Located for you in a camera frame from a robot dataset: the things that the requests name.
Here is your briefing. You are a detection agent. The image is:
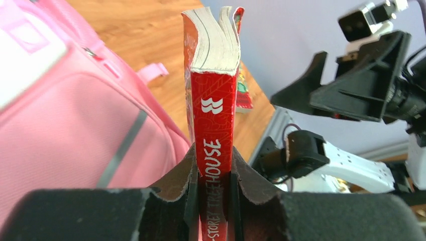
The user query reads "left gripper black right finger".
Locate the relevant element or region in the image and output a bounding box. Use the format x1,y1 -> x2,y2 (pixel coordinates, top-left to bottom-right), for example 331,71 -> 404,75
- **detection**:
228,149 -> 425,240

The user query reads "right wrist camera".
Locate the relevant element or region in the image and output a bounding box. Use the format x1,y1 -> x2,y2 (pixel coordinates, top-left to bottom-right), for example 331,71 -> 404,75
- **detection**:
338,1 -> 408,54

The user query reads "pink student backpack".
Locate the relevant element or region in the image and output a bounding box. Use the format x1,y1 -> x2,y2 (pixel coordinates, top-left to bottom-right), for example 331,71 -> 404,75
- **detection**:
1,1 -> 189,222

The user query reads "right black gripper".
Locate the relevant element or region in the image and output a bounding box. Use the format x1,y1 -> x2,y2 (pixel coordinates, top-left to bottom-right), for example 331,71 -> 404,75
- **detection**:
270,31 -> 425,123

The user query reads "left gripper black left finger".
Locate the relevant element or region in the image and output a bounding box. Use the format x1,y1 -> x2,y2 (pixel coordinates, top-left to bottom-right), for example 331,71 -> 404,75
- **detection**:
1,147 -> 198,240

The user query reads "red lettered comic book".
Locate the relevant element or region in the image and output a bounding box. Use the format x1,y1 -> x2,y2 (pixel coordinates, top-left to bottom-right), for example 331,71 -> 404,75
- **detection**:
236,63 -> 253,113

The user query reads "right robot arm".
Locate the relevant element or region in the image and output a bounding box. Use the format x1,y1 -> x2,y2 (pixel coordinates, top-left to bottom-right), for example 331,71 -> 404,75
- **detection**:
253,31 -> 425,205

